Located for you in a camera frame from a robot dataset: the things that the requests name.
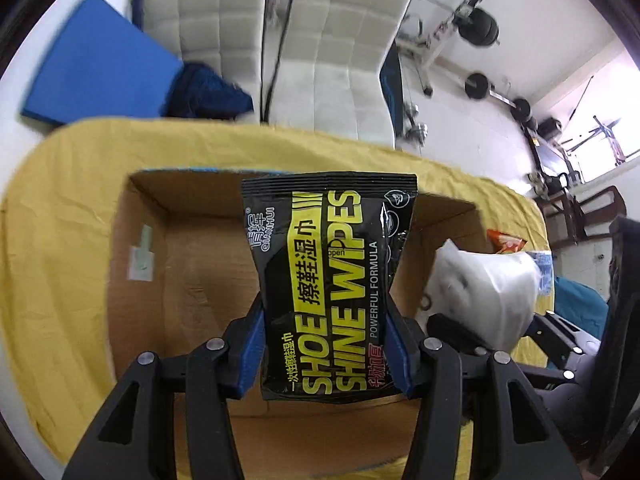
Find chrome dumbbells on floor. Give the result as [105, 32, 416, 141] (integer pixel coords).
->
[404, 102, 428, 146]

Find barbell on rack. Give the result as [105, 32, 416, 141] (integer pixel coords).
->
[418, 0, 499, 48]

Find light blue tissue pack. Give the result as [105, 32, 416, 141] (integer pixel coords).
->
[527, 250, 554, 302]

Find black blue bench pad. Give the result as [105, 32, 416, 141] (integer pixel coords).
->
[380, 44, 404, 138]

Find right white padded chair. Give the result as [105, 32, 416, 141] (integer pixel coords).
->
[266, 0, 411, 148]

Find blue foam mat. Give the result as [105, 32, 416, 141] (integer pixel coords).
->
[22, 0, 182, 126]

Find left white padded chair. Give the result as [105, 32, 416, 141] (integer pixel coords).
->
[142, 0, 268, 124]

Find dark wooden chair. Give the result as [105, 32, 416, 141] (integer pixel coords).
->
[535, 186, 627, 252]

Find yellow table cloth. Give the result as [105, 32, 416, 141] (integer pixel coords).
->
[1, 118, 549, 463]

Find white weight bench rack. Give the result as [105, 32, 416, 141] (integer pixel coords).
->
[396, 0, 499, 98]

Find teal blanket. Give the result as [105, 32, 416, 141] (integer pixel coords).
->
[554, 276, 608, 339]

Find dark blue cloth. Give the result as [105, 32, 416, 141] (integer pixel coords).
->
[164, 62, 255, 120]

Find white soft packet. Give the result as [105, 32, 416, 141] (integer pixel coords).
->
[414, 240, 541, 352]

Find black shoe shine wipes pack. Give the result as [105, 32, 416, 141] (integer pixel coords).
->
[242, 171, 419, 404]

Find orange panda snack bag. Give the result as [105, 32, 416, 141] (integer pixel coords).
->
[486, 229, 527, 254]

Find cardboard box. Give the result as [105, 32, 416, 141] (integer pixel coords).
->
[105, 168, 497, 463]

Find small barbell on floor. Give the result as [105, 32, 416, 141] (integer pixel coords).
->
[464, 72, 532, 124]

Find white padded chair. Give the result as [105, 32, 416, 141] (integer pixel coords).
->
[142, 0, 268, 124]
[266, 0, 411, 148]

